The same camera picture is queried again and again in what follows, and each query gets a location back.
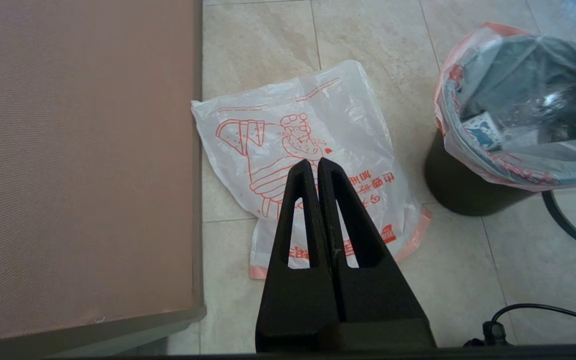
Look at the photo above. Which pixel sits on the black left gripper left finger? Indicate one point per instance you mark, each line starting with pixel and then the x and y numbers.
pixel 298 300

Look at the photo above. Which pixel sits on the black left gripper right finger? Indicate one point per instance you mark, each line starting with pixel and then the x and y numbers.
pixel 378 305

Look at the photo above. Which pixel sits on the bottle-filled white orange trash bag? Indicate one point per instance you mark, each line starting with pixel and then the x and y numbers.
pixel 543 165

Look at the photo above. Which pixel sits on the black round trash bin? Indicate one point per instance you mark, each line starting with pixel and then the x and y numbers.
pixel 463 185

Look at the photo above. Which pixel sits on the fresh white red-printed bag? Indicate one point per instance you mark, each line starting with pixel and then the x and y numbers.
pixel 278 115

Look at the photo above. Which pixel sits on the crushed clear plastic bottle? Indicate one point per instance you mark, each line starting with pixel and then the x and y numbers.
pixel 558 100

